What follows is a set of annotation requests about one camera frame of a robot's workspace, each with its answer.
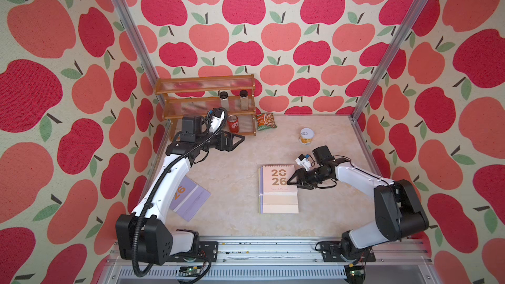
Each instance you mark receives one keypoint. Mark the right aluminium corner post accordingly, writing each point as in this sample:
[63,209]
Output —
[401,34]

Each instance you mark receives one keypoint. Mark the aluminium front rail frame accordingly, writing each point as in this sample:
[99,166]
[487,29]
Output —
[284,260]

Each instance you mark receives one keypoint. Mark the aluminium corner post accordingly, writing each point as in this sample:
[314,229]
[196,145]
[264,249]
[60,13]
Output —
[136,39]
[401,34]

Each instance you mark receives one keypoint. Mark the pink calendar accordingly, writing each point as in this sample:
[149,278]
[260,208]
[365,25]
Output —
[279,198]

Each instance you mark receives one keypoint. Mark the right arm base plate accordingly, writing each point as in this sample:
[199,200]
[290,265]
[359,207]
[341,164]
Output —
[332,251]

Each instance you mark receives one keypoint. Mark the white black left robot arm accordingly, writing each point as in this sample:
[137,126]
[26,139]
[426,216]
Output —
[143,237]

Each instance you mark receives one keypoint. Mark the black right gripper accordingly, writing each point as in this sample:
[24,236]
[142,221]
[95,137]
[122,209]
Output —
[300,179]

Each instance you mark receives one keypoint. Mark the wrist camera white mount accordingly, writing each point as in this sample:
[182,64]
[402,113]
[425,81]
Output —
[217,121]
[305,161]

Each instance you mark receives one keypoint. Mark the purple calendar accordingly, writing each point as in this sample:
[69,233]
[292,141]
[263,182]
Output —
[188,199]
[261,190]

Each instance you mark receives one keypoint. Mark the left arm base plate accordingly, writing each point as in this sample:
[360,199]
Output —
[207,249]

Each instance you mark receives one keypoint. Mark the small yellow pull-tab can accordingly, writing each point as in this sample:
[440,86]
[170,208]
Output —
[306,136]

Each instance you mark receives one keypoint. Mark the left aluminium corner post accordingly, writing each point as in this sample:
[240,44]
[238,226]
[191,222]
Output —
[136,39]

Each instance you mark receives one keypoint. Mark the red soda can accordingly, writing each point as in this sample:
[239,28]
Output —
[233,124]

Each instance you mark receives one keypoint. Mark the glass spice jar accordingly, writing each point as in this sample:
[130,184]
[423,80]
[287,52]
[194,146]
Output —
[224,100]
[244,100]

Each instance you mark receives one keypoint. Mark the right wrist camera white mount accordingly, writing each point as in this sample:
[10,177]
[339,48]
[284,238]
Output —
[305,161]

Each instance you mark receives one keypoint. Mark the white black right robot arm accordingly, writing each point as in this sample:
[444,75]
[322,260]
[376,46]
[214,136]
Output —
[397,207]

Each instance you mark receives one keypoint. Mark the green orange snack packet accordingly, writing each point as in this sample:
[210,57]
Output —
[265,121]

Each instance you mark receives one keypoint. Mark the right glass spice jar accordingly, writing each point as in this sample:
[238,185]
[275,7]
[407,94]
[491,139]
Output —
[244,100]

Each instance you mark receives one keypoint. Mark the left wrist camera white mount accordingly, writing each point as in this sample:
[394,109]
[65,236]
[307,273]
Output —
[217,121]

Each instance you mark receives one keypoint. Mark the left glass spice jar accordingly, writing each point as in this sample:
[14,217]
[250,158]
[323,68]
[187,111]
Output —
[224,100]

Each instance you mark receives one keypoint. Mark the wooden three-tier shelf rack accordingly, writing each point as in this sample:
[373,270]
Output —
[199,95]

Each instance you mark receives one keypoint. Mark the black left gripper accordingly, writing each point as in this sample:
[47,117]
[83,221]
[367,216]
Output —
[228,146]

